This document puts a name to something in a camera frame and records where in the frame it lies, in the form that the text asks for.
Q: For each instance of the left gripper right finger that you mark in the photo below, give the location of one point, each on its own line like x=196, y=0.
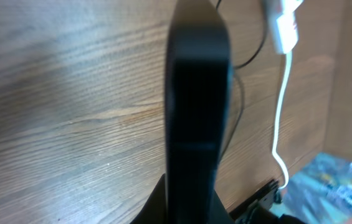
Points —
x=219, y=213

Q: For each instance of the white power strip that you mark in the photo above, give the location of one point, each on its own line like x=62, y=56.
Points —
x=282, y=23

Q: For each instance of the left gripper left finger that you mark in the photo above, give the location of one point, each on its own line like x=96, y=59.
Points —
x=154, y=210

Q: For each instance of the Samsung Galaxy smartphone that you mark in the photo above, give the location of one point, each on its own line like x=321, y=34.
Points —
x=197, y=88

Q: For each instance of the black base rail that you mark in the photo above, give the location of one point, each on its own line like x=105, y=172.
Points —
x=266, y=197

